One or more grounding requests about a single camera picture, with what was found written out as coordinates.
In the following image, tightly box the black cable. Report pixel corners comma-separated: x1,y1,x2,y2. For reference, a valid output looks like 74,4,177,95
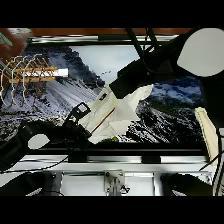
0,151,74,175
199,126,224,197

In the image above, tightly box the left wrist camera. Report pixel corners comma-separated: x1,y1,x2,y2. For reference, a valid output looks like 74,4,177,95
68,101,92,126

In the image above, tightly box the white shirt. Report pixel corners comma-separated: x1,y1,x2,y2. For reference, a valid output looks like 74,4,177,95
78,83,154,145

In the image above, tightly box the silver frame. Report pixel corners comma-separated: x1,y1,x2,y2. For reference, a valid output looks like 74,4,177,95
0,146,224,197

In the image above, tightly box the cream garment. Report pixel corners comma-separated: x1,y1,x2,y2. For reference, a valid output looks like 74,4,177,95
194,106,220,162

